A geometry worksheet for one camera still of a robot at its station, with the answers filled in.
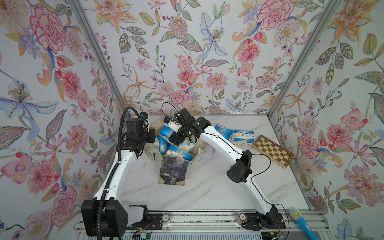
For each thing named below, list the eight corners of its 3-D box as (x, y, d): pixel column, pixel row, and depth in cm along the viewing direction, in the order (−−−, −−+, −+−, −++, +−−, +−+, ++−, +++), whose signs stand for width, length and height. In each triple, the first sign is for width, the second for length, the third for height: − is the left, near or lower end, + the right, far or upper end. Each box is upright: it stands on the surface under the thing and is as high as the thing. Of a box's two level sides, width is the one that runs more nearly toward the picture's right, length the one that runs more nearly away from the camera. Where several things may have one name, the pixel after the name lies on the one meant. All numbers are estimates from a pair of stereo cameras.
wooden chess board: (250, 146, 105) (252, 143, 103) (259, 136, 111) (260, 133, 108) (284, 169, 95) (286, 166, 92) (291, 157, 100) (294, 154, 97)
